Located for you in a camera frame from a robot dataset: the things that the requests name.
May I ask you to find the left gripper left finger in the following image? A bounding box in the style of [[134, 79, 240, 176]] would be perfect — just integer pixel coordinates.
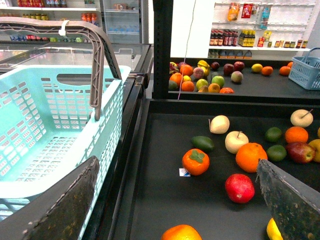
[[21, 155, 101, 240]]

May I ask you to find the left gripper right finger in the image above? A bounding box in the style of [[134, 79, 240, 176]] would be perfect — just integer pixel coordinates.
[[257, 159, 320, 240]]

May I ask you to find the yellow lemon large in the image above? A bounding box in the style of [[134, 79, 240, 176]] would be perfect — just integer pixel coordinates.
[[266, 218, 283, 240]]

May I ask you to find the light teal shopping basket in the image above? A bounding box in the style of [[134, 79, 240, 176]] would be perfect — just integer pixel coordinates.
[[0, 65, 124, 240]]

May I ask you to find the grey-brown basket handle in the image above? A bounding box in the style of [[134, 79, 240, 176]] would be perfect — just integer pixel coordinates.
[[0, 16, 122, 121]]

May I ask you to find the red yellow apple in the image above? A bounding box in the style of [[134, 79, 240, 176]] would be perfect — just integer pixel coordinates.
[[285, 142, 316, 164]]

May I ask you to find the green lime lower middle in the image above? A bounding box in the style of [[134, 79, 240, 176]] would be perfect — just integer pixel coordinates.
[[266, 144, 287, 162]]

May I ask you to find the red pomegranate fruit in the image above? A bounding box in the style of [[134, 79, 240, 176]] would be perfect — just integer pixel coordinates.
[[225, 173, 255, 204]]

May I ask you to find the yellow orange apple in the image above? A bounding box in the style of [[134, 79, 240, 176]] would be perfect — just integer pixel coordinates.
[[308, 138, 320, 163]]

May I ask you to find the large orange left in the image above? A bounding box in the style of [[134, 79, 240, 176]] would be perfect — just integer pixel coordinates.
[[235, 142, 268, 173]]

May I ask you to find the large orange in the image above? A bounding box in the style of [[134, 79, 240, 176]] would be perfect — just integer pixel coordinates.
[[160, 224, 202, 240], [235, 142, 268, 173]]

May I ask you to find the small orange mandarin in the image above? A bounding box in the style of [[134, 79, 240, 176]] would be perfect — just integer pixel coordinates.
[[284, 126, 309, 144]]

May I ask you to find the green lime upper middle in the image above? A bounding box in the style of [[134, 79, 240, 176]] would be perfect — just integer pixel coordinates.
[[264, 127, 282, 143]]

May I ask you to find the white pear lower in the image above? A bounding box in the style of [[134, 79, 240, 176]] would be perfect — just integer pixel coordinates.
[[224, 131, 249, 154]]

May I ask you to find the orange persimmon green calyx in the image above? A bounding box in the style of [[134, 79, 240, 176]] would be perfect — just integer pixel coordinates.
[[182, 148, 210, 176]]

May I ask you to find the dark green lime left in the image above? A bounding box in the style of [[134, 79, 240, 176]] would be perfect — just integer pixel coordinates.
[[191, 135, 215, 153]]

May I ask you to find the black fruit display tray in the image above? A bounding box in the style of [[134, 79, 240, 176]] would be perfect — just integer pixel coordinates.
[[97, 98, 320, 240]]

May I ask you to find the white pear upper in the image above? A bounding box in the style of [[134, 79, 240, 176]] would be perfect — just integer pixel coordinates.
[[208, 115, 230, 135]]

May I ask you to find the white price tag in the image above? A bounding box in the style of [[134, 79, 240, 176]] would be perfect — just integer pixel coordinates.
[[179, 168, 191, 177]]

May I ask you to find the large orange centre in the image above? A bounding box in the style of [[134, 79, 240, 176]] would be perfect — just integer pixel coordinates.
[[160, 224, 202, 240]]

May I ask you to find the small blue basket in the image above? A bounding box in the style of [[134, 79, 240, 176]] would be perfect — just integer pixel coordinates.
[[288, 47, 320, 90]]

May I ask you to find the glass top freezer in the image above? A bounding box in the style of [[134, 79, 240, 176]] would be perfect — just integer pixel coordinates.
[[0, 41, 153, 82]]

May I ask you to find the white grocery wall shelf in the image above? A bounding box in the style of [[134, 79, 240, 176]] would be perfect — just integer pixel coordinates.
[[207, 0, 320, 60]]

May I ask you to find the black shelf upright post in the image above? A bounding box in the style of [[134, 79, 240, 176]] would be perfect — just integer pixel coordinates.
[[152, 0, 174, 99]]

